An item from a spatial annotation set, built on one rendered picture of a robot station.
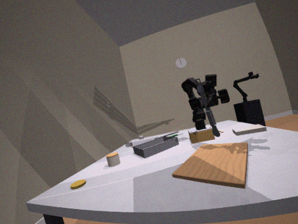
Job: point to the yellow flat disc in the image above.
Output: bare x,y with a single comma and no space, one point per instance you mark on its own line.
78,184

